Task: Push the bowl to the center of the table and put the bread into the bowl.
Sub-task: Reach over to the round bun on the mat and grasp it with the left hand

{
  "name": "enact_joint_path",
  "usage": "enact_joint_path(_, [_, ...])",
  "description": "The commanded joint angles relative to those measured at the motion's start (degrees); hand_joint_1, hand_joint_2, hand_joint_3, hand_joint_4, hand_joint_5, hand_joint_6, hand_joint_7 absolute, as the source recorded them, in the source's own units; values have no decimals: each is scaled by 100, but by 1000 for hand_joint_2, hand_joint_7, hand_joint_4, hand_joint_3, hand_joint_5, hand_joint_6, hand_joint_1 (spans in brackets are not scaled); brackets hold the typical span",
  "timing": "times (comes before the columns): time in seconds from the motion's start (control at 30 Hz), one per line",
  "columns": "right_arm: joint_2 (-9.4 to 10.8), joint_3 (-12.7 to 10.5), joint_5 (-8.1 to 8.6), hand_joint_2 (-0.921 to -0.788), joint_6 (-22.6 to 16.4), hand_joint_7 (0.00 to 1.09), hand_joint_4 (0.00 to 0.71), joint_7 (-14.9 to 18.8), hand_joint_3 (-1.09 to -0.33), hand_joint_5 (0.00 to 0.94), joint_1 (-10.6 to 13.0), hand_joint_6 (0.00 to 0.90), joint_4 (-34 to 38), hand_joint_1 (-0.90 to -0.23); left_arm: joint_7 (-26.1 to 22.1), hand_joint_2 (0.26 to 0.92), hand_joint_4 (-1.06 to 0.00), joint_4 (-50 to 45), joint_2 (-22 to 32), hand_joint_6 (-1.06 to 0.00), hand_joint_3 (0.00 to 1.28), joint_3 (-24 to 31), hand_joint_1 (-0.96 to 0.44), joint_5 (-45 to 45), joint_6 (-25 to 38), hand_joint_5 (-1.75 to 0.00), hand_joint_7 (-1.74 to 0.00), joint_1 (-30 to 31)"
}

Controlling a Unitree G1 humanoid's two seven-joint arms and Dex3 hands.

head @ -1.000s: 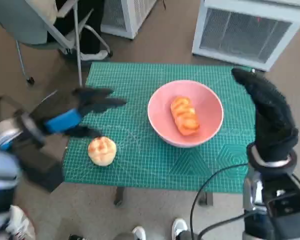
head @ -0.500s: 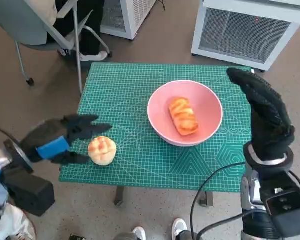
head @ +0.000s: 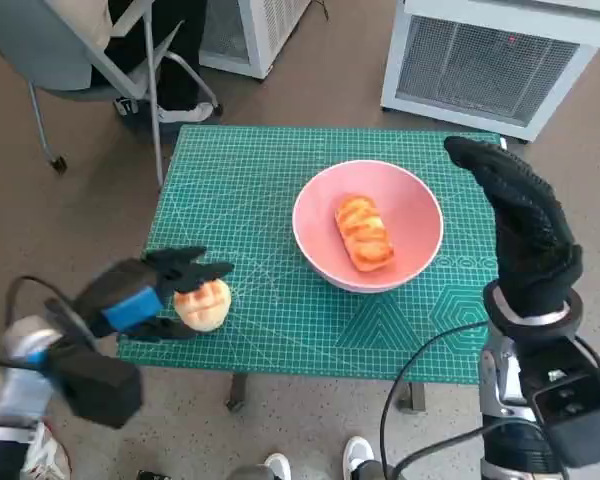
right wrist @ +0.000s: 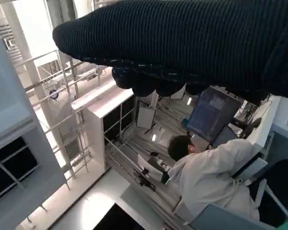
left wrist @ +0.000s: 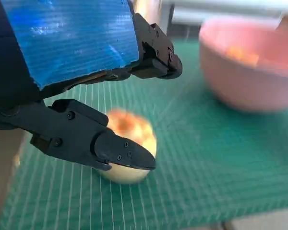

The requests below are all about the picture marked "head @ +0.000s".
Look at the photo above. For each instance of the black table leg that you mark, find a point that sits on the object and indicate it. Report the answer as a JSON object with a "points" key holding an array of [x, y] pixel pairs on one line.
{"points": [[236, 395], [412, 397]]}

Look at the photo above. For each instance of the long braided toy bread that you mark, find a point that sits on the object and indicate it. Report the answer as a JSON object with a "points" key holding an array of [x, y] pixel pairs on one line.
{"points": [[365, 232]]}

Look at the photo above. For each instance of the seated person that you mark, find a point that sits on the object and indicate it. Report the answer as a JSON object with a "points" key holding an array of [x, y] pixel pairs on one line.
{"points": [[175, 60]]}

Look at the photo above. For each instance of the pink bowl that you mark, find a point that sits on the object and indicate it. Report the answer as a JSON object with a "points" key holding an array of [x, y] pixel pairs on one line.
{"points": [[320, 210]]}

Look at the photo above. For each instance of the black left robot hand blue tape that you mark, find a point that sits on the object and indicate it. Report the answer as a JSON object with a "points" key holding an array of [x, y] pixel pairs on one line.
{"points": [[130, 300]]}

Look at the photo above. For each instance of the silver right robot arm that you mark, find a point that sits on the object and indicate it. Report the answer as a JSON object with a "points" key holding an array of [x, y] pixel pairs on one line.
{"points": [[505, 380]]}

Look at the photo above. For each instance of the narrow white mesh-front cabinet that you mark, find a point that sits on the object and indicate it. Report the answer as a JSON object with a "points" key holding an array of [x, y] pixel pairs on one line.
{"points": [[255, 30]]}

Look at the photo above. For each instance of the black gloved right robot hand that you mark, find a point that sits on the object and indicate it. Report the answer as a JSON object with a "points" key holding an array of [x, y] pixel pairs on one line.
{"points": [[530, 240]]}

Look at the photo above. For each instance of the round toy bread bun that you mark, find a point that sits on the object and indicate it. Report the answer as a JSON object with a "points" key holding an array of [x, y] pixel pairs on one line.
{"points": [[205, 310]]}

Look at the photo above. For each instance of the grey chair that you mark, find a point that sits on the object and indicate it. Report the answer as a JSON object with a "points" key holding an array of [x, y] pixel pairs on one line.
{"points": [[30, 45]]}

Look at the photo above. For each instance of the green cutting mat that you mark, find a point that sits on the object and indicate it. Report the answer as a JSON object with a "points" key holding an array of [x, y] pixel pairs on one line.
{"points": [[260, 200]]}

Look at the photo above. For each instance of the white plastic bag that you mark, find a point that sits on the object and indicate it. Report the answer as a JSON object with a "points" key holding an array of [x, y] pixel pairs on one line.
{"points": [[45, 455]]}

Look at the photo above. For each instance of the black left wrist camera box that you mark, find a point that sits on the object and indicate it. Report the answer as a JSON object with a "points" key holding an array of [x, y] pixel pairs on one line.
{"points": [[100, 385]]}

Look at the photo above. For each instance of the wide white mesh-front cabinet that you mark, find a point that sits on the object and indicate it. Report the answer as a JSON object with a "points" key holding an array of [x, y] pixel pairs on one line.
{"points": [[480, 65]]}

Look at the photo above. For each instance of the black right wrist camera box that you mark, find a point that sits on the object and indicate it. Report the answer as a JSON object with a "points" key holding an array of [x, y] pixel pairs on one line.
{"points": [[575, 405]]}

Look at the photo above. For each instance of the person with white shoes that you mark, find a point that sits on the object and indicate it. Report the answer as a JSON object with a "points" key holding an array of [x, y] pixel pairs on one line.
{"points": [[357, 450]]}

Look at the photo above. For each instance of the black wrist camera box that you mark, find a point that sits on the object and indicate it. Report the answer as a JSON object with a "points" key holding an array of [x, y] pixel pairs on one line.
{"points": [[575, 405], [100, 385]]}

